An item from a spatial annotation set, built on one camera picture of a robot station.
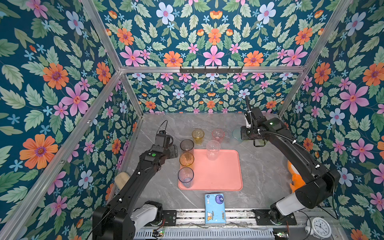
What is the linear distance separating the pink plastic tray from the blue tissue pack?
7 centimetres

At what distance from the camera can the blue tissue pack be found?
0.70 meters

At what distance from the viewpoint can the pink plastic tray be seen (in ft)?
2.81
